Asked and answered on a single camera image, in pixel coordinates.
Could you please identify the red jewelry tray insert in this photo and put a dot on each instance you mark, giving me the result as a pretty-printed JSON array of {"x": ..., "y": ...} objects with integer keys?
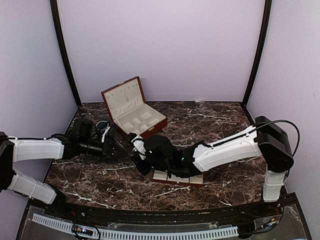
[{"x": 163, "y": 177}]

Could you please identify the black frame post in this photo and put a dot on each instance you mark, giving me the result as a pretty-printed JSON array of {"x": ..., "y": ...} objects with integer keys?
[
  {"x": 63, "y": 51},
  {"x": 258, "y": 52}
]

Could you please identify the dark green ceramic mug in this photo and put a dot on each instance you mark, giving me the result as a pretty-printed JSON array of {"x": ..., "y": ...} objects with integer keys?
[{"x": 102, "y": 127}]

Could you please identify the black left frame post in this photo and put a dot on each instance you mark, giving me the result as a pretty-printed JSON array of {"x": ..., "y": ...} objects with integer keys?
[{"x": 63, "y": 51}]

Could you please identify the white slotted cable duct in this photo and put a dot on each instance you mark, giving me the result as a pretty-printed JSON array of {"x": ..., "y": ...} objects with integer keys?
[{"x": 119, "y": 231}]

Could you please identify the black front table rail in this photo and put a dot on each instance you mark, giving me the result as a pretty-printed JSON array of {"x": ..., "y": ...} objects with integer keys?
[{"x": 243, "y": 214}]

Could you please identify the red open jewelry box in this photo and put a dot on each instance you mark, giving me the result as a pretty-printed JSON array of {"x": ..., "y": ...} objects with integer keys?
[{"x": 128, "y": 110}]

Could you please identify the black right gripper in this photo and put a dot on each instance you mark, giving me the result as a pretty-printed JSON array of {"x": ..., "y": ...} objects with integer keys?
[{"x": 143, "y": 169}]

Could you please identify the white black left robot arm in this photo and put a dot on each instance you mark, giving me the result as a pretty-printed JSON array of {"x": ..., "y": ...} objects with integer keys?
[{"x": 84, "y": 137}]

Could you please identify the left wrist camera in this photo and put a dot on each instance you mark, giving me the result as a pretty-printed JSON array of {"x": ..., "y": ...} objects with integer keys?
[{"x": 109, "y": 131}]

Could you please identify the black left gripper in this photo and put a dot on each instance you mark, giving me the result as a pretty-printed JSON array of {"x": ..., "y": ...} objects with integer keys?
[{"x": 108, "y": 146}]

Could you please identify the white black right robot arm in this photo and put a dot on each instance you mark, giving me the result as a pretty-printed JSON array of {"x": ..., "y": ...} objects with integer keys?
[{"x": 262, "y": 139}]

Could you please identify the black right frame post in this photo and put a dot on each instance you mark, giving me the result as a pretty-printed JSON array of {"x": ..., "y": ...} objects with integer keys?
[{"x": 258, "y": 52}]

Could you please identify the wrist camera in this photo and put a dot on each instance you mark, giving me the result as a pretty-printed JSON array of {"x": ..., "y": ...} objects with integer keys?
[
  {"x": 138, "y": 144},
  {"x": 109, "y": 131}
]

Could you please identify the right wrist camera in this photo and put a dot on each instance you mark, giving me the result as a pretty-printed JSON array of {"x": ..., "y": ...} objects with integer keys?
[{"x": 138, "y": 144}]

